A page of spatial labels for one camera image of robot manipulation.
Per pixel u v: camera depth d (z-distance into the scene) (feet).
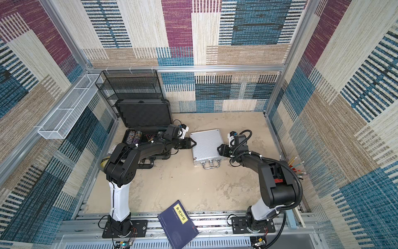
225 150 2.78
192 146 3.03
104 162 3.17
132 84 3.44
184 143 2.91
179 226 2.40
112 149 3.33
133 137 3.38
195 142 3.13
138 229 2.40
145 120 3.31
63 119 2.39
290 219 2.39
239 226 2.40
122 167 1.77
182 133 2.82
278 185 1.53
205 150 3.06
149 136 3.45
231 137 2.86
